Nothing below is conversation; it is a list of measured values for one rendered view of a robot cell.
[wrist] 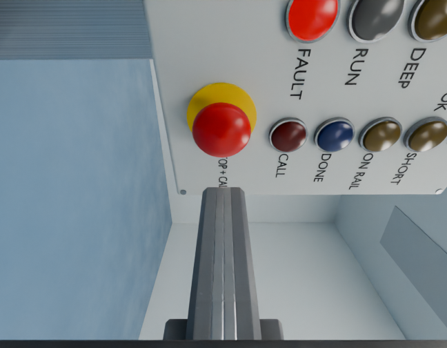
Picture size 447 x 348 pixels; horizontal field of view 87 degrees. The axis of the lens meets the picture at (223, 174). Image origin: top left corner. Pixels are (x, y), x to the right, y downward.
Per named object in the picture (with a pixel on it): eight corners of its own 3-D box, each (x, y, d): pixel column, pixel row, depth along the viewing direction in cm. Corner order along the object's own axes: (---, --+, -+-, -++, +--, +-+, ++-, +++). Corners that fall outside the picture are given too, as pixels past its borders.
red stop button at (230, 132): (193, 162, 17) (250, 162, 17) (187, 110, 14) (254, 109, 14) (199, 130, 20) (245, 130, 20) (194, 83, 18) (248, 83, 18)
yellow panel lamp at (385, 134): (359, 154, 19) (393, 154, 19) (372, 123, 17) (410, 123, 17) (354, 148, 20) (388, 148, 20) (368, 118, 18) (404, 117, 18)
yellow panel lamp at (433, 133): (403, 154, 19) (438, 153, 19) (422, 123, 17) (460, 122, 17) (398, 148, 20) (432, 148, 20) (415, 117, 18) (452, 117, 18)
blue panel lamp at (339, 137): (314, 154, 19) (348, 154, 19) (323, 123, 17) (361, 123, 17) (311, 148, 20) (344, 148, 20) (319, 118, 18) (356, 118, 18)
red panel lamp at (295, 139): (269, 154, 19) (303, 154, 19) (274, 123, 17) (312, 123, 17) (267, 148, 20) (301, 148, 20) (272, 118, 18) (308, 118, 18)
